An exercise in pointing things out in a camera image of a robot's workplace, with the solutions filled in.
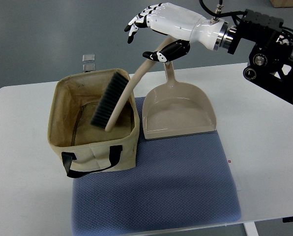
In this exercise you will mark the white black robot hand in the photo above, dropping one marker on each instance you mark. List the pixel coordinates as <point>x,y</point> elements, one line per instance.
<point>182,24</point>

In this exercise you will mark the beige hand broom black bristles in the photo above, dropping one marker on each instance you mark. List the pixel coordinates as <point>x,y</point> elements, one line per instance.
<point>116,95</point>

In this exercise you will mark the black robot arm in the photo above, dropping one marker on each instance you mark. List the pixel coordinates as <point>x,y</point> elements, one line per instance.
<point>270,61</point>

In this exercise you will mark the yellow fabric bag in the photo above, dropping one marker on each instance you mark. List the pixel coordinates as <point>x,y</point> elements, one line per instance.
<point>83,148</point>

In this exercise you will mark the beige plastic dustpan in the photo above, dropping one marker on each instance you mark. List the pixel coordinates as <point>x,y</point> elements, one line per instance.
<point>176,109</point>

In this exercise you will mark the brown cardboard box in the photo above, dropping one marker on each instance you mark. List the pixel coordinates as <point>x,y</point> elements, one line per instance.
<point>282,3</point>

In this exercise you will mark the clear plastic clip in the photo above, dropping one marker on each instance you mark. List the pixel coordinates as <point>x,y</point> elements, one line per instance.
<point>88,61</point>

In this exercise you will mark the blue textured mat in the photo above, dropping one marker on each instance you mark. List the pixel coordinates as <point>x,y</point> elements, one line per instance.
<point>176,183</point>

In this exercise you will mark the white table leg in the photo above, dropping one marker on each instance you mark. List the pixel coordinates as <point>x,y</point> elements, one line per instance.
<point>250,229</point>

